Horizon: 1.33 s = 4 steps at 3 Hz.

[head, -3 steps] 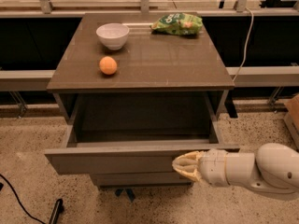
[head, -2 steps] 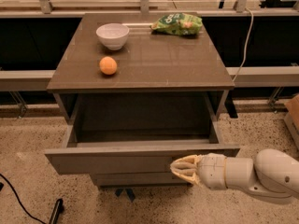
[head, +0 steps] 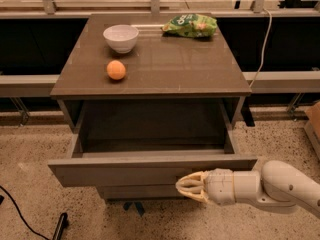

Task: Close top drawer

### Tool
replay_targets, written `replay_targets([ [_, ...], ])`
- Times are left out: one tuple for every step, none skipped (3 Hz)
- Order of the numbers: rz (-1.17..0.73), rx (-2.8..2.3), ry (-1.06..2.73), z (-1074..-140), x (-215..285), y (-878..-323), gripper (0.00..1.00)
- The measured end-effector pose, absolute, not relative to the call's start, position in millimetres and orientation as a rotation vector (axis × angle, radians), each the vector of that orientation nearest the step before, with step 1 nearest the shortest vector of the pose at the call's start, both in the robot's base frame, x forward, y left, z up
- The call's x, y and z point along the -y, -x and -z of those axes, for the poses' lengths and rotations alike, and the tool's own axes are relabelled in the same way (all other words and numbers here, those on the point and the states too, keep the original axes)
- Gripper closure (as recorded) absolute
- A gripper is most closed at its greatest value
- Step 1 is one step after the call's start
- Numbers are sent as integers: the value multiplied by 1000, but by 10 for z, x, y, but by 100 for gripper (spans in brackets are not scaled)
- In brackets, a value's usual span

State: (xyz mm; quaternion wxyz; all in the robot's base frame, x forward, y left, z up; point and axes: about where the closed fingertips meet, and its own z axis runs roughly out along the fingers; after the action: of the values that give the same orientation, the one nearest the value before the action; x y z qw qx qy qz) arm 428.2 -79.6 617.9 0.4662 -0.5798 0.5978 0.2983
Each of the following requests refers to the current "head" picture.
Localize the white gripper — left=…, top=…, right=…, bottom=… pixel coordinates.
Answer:
left=176, top=169, right=235, bottom=206

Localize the grey top drawer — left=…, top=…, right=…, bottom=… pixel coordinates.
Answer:
left=48, top=100, right=257, bottom=187

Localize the grey drawer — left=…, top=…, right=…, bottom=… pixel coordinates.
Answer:
left=48, top=100, right=257, bottom=187
left=97, top=184, right=186, bottom=200

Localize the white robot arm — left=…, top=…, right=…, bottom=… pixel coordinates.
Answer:
left=176, top=160, right=320, bottom=218

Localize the grey lower drawer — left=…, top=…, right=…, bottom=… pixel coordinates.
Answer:
left=97, top=184, right=186, bottom=200

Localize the grey drawer cabinet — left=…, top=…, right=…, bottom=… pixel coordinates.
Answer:
left=49, top=13, right=252, bottom=132

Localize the cardboard box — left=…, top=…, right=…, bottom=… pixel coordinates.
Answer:
left=304, top=102, right=320, bottom=160

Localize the orange fruit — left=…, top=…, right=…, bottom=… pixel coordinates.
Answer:
left=106, top=60, right=126, bottom=80

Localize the green chip bag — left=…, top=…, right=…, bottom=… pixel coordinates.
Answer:
left=162, top=14, right=217, bottom=38

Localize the white bowl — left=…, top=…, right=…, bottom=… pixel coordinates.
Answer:
left=103, top=25, right=139, bottom=54

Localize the white cable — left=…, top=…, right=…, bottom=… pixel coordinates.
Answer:
left=248, top=7, right=273, bottom=88

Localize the black floor cable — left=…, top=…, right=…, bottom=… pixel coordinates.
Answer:
left=0, top=185, right=51, bottom=240

